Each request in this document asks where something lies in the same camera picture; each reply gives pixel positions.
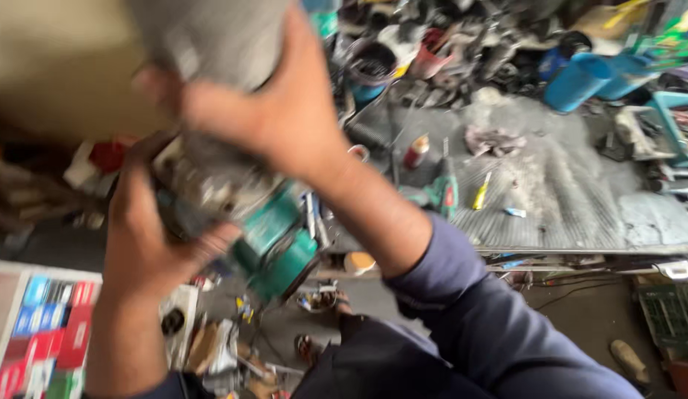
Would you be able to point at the grey crumpled rag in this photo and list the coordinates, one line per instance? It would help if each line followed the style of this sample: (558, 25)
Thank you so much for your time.
(493, 140)

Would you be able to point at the black bucket with teal base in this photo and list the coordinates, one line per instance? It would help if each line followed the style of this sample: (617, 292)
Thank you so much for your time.
(370, 69)

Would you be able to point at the large blue bucket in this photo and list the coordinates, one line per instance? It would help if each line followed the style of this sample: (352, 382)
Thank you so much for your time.
(577, 83)

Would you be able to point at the red plastic cup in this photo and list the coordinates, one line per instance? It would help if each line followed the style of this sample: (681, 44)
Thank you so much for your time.
(430, 52)

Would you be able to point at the heap of scrap machine parts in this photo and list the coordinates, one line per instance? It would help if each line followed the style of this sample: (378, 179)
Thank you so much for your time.
(488, 50)

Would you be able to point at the green plastic crate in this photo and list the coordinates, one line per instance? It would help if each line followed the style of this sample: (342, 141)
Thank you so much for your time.
(671, 316)

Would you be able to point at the white box with black knob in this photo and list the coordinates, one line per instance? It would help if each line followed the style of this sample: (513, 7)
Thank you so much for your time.
(177, 321)

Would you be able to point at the red spray can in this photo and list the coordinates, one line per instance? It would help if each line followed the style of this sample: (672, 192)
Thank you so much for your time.
(416, 152)

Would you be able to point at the yellow screwdriver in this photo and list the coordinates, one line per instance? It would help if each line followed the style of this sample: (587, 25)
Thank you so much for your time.
(481, 194)

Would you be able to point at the small blue tube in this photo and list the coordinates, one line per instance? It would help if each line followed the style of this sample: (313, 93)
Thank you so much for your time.
(514, 212)

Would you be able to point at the person's right hand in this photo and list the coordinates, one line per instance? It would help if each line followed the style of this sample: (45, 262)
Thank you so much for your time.
(283, 122)

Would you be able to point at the tray of colourful packets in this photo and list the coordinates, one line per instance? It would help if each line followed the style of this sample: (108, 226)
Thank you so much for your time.
(42, 332)

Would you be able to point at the person's right fingers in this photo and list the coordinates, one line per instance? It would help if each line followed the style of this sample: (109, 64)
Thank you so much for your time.
(175, 97)

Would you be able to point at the green power tool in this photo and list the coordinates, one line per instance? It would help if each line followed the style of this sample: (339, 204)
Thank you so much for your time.
(272, 244)

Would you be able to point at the cluttered shelf of parts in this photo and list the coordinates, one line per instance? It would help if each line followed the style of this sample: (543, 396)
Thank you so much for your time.
(56, 183)

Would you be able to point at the grey cloth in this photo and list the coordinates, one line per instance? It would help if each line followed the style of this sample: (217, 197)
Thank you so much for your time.
(216, 39)

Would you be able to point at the pile of small tools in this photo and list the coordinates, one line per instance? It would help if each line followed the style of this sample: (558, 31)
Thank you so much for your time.
(238, 354)

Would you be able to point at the teal plastic stool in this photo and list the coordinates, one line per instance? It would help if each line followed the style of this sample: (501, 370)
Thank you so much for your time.
(674, 122)

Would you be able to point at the brown shoe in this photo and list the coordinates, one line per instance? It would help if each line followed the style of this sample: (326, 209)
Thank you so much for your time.
(629, 360)

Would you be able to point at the orange lidded jar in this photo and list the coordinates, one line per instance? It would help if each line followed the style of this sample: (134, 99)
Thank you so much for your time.
(359, 262)

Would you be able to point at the person's left hand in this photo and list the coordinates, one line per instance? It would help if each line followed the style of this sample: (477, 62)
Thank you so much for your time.
(136, 249)

